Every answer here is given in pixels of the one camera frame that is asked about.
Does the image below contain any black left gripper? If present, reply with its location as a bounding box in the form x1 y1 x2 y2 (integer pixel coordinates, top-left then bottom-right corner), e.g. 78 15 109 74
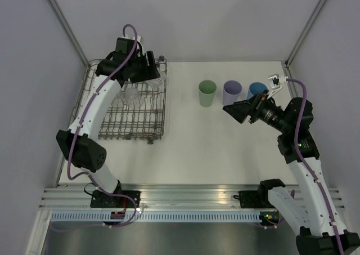
129 51 160 84

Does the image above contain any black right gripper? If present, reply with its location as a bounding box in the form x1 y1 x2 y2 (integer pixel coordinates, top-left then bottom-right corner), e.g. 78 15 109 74
223 89 291 133

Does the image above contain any blue plastic cup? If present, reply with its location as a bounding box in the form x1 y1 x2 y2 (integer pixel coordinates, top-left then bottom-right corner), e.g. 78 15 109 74
246 82 268 100

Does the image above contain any clear glass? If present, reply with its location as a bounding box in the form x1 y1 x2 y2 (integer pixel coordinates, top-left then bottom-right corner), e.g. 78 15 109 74
124 87 141 106
111 91 126 108
146 73 167 91

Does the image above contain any purple plastic cup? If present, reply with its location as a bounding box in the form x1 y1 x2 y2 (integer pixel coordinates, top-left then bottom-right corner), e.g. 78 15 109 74
222 80 242 105

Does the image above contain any green plastic cup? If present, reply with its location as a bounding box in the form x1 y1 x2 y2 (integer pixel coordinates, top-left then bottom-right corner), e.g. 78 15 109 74
198 80 217 108

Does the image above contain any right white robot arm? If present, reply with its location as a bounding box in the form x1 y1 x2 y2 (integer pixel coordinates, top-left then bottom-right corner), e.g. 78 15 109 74
223 92 359 254

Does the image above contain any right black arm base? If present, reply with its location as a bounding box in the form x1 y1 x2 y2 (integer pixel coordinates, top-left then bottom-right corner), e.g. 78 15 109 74
237 190 267 209

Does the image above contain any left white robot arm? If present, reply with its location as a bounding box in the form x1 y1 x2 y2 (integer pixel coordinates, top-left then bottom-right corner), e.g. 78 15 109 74
56 35 160 208

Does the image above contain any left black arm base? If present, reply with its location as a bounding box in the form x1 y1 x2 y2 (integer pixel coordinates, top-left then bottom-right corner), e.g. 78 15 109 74
90 190 141 209

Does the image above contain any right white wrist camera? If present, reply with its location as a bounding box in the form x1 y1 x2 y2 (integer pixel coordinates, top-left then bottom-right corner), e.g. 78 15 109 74
268 74 288 99

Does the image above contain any grey wire dish rack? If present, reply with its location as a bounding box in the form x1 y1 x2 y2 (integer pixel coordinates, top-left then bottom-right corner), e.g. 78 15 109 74
69 56 167 144

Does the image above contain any left aluminium corner post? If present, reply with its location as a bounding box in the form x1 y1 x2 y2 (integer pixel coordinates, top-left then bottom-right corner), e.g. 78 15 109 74
46 0 88 64

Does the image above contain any aluminium corner post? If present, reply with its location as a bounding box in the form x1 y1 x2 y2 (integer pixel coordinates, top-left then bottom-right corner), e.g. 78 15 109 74
46 0 88 64
283 0 328 68

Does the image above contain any right aluminium corner post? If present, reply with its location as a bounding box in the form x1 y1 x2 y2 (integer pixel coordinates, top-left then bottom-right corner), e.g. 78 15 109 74
283 0 328 68

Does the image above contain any white slotted cable duct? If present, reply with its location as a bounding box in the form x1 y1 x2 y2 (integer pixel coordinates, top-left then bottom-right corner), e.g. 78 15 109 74
51 211 261 223

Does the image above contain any aluminium front rail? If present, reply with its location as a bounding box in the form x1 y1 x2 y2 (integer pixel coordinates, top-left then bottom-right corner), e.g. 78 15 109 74
42 183 345 211

